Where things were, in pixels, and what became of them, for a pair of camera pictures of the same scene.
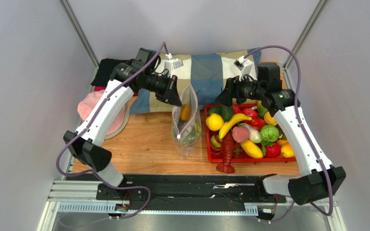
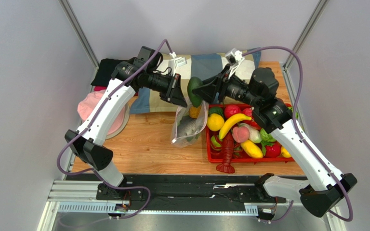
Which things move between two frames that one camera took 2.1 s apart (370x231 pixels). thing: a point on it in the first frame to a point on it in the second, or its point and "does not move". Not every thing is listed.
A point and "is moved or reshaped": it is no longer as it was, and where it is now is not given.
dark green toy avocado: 226,111 to 193,82
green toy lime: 214,110 does not move
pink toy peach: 240,134 does not move
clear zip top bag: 186,124 is moved or reshaped
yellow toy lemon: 215,121 does not move
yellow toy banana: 226,125 does not move
